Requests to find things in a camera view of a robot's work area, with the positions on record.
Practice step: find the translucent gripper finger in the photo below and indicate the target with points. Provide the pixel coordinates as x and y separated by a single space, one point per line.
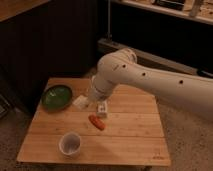
85 103

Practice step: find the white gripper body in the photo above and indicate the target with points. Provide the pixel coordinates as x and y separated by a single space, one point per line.
94 95

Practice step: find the white sponge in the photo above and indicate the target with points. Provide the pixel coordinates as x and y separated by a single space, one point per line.
78 101

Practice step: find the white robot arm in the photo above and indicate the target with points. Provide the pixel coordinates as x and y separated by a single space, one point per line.
189 92

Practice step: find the white tube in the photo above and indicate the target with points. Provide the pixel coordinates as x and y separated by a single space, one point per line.
102 109

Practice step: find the orange carrot toy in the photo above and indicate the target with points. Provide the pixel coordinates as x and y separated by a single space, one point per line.
96 122

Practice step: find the green bowl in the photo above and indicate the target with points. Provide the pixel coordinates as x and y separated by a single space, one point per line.
56 97

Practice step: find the grey metal beam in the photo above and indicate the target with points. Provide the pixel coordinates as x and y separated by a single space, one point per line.
151 60

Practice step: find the wooden shelf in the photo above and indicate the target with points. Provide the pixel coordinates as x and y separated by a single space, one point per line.
195 10

